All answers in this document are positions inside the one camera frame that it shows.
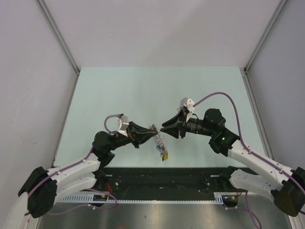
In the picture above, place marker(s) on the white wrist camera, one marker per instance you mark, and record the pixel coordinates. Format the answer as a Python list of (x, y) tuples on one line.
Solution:
[(186, 105), (123, 125)]

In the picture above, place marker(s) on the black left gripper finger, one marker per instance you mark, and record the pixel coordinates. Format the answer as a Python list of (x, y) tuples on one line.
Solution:
[(139, 130), (141, 138)]

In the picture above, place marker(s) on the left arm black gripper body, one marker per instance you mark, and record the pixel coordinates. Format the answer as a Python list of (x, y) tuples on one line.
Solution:
[(120, 140)]

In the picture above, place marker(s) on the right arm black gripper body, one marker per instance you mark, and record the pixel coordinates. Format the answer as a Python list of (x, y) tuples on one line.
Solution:
[(194, 126)]

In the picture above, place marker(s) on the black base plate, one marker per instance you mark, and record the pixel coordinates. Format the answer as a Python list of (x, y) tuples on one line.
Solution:
[(153, 181)]

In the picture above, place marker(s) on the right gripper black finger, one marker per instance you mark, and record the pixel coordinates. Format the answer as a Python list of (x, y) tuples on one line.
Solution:
[(177, 118), (172, 131)]

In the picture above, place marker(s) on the right aluminium frame rail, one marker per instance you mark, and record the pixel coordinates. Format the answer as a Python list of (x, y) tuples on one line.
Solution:
[(277, 78)]

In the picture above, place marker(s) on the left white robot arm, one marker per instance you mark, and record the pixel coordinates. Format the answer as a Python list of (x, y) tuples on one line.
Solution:
[(45, 187)]

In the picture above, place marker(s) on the aluminium frame rail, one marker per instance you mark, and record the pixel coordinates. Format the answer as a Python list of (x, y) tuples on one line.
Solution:
[(277, 78), (57, 34)]

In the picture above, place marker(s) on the metal keyring disc with keys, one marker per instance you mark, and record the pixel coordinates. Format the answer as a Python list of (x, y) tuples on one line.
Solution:
[(160, 144)]

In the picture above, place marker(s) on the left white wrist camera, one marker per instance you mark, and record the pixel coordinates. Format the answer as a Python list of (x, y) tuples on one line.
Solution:
[(123, 125)]

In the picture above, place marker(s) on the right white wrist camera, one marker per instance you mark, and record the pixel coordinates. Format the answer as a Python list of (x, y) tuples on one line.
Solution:
[(186, 105)]

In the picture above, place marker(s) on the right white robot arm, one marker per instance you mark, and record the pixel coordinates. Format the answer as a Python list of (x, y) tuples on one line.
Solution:
[(281, 184)]

